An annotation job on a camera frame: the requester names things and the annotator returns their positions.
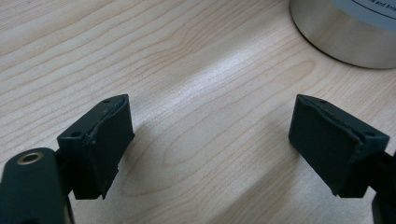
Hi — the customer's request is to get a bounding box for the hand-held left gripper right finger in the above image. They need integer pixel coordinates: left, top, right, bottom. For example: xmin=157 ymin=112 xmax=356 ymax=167
xmin=288 ymin=93 xmax=390 ymax=199

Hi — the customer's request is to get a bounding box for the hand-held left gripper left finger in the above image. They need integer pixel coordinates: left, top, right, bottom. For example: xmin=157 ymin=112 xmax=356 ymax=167
xmin=56 ymin=93 xmax=135 ymax=201

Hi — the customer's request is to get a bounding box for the silver metal can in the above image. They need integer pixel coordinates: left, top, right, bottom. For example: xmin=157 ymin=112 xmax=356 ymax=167
xmin=289 ymin=0 xmax=396 ymax=70

